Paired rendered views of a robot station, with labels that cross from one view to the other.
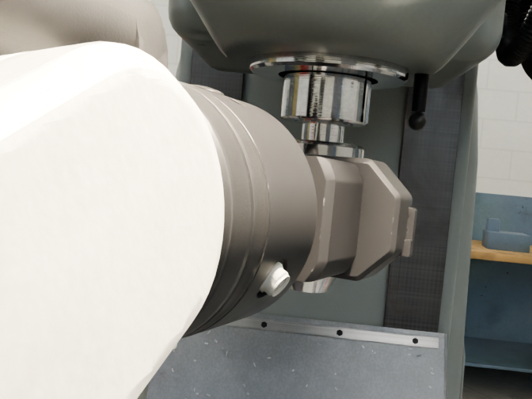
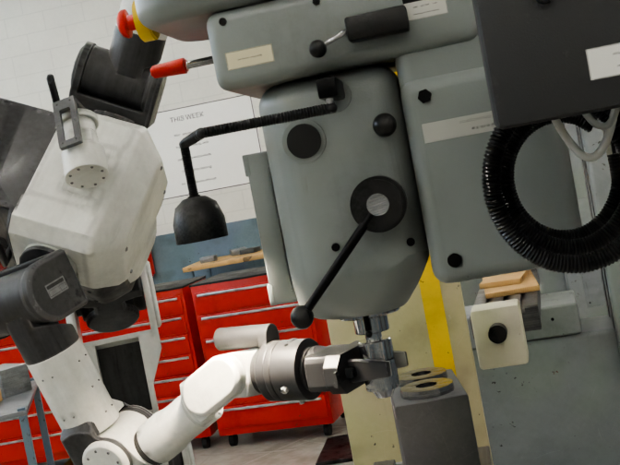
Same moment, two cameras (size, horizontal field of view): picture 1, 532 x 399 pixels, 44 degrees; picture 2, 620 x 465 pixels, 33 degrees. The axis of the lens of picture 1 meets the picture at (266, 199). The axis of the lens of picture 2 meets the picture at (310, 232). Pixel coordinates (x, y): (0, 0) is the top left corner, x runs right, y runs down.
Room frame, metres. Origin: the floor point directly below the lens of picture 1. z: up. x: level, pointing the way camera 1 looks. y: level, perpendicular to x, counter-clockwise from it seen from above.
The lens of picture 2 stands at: (0.42, -1.45, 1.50)
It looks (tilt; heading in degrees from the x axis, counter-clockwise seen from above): 3 degrees down; 95
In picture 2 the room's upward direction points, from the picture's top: 11 degrees counter-clockwise
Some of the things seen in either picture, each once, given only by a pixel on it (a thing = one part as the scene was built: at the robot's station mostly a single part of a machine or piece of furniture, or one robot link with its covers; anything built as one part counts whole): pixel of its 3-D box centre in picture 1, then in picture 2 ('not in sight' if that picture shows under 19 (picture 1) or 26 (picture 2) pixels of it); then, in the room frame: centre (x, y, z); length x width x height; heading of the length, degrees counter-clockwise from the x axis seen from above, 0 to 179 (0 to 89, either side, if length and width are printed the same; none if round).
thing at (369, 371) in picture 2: not in sight; (367, 370); (0.34, -0.06, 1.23); 0.06 x 0.02 x 0.03; 154
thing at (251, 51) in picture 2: not in sight; (349, 36); (0.40, -0.03, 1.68); 0.34 x 0.24 x 0.10; 176
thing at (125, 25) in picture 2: not in sight; (130, 22); (0.11, -0.01, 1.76); 0.04 x 0.03 x 0.04; 86
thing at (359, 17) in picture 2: not in sight; (358, 33); (0.41, -0.17, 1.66); 0.12 x 0.04 x 0.04; 176
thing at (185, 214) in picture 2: not in sight; (197, 218); (0.15, -0.04, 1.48); 0.07 x 0.07 x 0.06
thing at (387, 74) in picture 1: (328, 70); (368, 311); (0.36, -0.03, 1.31); 0.09 x 0.09 x 0.01
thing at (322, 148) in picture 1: (321, 151); (375, 342); (0.36, -0.03, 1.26); 0.05 x 0.05 x 0.01
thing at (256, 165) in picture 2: not in sight; (272, 227); (0.25, -0.02, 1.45); 0.04 x 0.04 x 0.21; 86
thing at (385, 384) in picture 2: not in sight; (379, 366); (0.36, -0.03, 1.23); 0.05 x 0.05 x 0.06
